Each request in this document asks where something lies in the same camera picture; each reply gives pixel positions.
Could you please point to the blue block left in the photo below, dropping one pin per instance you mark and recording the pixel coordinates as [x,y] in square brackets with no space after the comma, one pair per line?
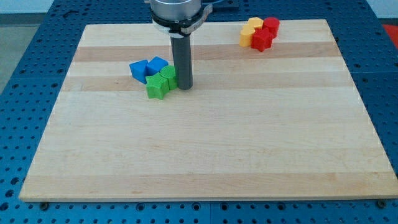
[139,70]

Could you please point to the yellow hexagon block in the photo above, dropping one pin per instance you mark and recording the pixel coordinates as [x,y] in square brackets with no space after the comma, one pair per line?
[255,23]

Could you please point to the red circle block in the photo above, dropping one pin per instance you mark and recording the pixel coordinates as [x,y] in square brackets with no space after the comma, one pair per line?
[272,25]

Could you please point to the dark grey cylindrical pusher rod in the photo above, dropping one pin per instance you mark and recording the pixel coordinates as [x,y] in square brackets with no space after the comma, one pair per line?
[182,56]

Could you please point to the green cylinder block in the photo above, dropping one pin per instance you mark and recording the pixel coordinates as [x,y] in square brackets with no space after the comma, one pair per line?
[168,72]

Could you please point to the blue cube block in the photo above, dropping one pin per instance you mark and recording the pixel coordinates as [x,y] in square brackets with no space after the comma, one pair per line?
[155,65]

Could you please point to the green star block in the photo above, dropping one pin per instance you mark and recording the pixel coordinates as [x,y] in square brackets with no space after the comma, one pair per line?
[157,86]

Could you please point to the red star block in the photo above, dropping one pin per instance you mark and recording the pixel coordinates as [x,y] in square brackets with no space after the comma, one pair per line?
[262,39]

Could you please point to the wooden board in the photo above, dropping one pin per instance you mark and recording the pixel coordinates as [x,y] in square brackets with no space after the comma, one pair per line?
[283,124]

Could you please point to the yellow heart block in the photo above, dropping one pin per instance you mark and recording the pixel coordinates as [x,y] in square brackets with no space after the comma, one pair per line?
[246,34]

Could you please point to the blue perforated table plate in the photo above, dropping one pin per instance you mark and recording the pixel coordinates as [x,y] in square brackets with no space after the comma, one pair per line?
[30,94]

